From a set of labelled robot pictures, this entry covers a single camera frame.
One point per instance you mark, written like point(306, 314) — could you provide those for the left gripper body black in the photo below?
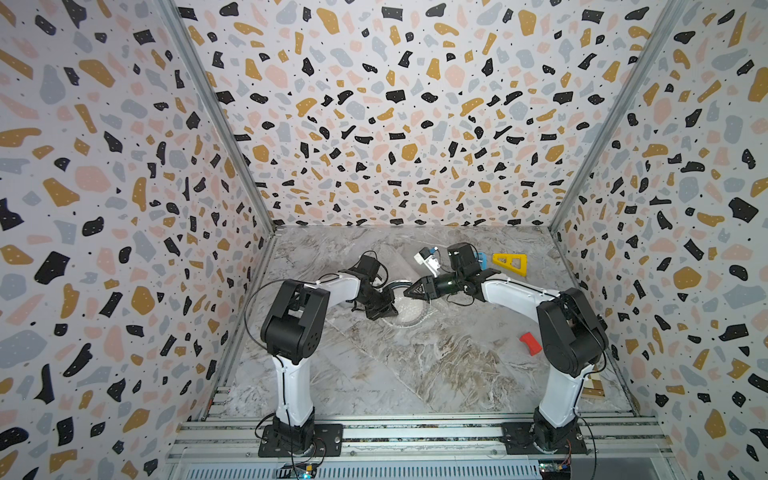
point(378, 304)

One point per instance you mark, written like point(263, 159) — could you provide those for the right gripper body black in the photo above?
point(446, 285)

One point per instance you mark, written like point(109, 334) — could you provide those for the blue tape dispenser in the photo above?
point(482, 260)

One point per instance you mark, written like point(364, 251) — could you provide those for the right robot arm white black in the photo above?
point(573, 337)

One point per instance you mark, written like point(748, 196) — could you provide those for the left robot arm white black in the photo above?
point(292, 332)

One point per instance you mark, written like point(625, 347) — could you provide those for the yellow triangular plastic piece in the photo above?
point(516, 263)

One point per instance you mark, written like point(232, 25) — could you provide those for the small red object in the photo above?
point(532, 344)

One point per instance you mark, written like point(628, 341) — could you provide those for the white vent grille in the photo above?
point(473, 469)

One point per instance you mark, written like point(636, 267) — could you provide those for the wooden checkerboard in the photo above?
point(593, 386)

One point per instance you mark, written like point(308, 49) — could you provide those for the aluminium rail frame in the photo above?
point(621, 446)

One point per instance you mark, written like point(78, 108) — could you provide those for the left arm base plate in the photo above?
point(321, 440)

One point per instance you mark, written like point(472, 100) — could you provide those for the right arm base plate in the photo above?
point(531, 438)

